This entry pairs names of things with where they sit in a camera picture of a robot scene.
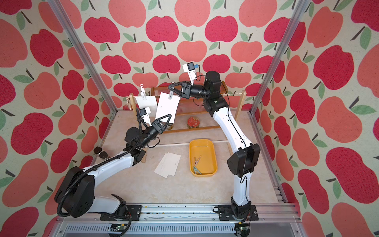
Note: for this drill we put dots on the wooden string stand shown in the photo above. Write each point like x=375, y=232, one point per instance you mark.
x=137, y=138

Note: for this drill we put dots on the left aluminium frame post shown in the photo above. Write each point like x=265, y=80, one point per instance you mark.
x=64, y=20

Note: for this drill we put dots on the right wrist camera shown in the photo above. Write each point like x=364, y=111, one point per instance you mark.
x=190, y=69

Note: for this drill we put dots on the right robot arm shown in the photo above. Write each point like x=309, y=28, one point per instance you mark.
x=241, y=205

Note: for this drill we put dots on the aluminium frame post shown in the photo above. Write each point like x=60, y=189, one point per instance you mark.
x=282, y=47
x=64, y=20

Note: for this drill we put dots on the yellow plastic tray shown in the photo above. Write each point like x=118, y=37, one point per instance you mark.
x=208, y=162

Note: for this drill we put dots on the wooden shelf rack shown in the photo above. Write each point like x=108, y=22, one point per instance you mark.
x=188, y=108

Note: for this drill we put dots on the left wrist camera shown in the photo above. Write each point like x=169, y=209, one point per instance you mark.
x=145, y=115

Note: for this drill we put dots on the pink clothespin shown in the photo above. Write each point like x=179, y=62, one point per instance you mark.
x=196, y=160

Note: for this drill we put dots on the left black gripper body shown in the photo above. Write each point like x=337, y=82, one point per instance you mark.
x=155, y=130

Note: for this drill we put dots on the teal clothespin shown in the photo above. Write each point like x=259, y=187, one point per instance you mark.
x=196, y=171

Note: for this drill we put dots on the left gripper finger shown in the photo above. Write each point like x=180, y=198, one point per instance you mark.
x=158, y=121
x=165, y=122

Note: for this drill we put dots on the white postcard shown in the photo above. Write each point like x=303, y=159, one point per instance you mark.
x=161, y=168
x=148, y=102
x=167, y=106
x=171, y=162

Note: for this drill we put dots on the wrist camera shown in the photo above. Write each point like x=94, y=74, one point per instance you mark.
x=190, y=69
x=145, y=115

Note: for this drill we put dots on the right aluminium frame post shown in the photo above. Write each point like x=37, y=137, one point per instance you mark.
x=282, y=47

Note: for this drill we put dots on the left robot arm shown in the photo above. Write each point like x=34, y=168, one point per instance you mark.
x=75, y=197

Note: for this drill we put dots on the white clothespin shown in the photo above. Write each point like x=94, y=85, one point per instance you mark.
x=143, y=92

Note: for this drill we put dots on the red lid tin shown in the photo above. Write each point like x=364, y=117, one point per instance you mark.
x=193, y=122

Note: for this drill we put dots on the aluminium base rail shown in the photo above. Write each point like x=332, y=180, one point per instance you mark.
x=186, y=220

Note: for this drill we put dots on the grey clothespin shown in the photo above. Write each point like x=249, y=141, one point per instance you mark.
x=171, y=94

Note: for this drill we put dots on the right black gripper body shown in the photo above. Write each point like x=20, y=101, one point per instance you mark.
x=196, y=93

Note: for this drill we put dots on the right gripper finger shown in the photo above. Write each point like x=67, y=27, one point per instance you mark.
x=182, y=84
x=176, y=90

